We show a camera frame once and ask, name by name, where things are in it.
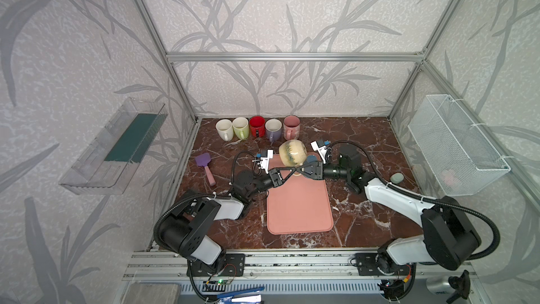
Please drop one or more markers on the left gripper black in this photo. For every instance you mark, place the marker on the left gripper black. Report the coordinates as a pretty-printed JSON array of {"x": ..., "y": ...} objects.
[{"x": 275, "y": 178}]

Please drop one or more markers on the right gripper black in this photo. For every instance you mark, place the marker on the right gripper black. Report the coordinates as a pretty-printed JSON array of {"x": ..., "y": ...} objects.
[{"x": 318, "y": 169}]

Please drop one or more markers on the beige teapot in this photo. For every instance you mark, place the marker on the beige teapot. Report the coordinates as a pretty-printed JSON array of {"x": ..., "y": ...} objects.
[{"x": 292, "y": 153}]

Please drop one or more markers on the pink plastic tray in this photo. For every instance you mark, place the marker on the pink plastic tray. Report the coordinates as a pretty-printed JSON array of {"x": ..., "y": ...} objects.
[{"x": 301, "y": 205}]

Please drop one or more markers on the light green mug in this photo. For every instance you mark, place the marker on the light green mug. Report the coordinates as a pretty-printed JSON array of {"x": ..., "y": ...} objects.
[{"x": 241, "y": 128}]

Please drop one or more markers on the white mug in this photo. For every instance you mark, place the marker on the white mug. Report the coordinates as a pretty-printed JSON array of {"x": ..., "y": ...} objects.
[{"x": 225, "y": 131}]

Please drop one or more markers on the red mug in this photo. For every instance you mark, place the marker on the red mug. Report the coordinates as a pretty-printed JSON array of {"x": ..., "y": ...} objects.
[{"x": 257, "y": 126}]

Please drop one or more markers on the lavender mug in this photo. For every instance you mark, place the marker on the lavender mug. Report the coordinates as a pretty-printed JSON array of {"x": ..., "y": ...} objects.
[{"x": 273, "y": 130}]

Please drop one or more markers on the pink mug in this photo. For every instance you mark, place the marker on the pink mug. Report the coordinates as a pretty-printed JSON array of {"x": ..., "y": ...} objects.
[{"x": 291, "y": 127}]

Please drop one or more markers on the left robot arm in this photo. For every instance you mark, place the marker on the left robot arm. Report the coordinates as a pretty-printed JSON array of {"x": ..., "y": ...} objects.
[{"x": 183, "y": 229}]

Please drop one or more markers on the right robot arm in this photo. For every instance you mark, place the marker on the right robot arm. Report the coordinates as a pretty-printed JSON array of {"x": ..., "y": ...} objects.
[{"x": 452, "y": 233}]

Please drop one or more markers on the pale green soap bar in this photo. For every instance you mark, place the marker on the pale green soap bar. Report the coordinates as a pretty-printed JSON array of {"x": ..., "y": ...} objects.
[{"x": 397, "y": 178}]

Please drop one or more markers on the purple spatula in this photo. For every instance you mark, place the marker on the purple spatula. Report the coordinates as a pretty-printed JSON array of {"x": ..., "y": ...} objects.
[{"x": 203, "y": 161}]

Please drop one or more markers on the silver black clamp device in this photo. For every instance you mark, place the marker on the silver black clamp device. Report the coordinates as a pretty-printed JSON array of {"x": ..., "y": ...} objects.
[{"x": 453, "y": 286}]

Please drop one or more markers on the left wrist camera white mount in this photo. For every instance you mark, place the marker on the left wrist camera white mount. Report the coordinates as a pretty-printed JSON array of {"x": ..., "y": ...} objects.
[{"x": 262, "y": 160}]

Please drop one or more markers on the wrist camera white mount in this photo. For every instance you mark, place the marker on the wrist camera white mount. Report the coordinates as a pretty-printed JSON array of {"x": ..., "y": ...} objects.
[
  {"x": 322, "y": 148},
  {"x": 262, "y": 160}
]

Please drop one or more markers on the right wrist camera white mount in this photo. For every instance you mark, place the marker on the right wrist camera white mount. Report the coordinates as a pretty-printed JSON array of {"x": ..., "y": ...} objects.
[{"x": 322, "y": 148}]

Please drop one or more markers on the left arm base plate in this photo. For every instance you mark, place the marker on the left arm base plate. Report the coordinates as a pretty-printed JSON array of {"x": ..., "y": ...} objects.
[{"x": 226, "y": 265}]

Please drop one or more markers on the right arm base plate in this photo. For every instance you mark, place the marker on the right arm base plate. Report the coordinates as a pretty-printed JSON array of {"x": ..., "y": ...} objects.
[{"x": 374, "y": 264}]

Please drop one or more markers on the white wire basket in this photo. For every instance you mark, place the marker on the white wire basket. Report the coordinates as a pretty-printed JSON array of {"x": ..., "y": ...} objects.
[{"x": 450, "y": 140}]

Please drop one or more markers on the blue handled tool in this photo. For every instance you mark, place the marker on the blue handled tool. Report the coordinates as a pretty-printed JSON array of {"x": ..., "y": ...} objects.
[{"x": 246, "y": 296}]

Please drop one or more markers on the clear plastic wall shelf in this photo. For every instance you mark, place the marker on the clear plastic wall shelf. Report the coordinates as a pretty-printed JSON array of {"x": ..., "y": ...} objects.
[{"x": 109, "y": 163}]

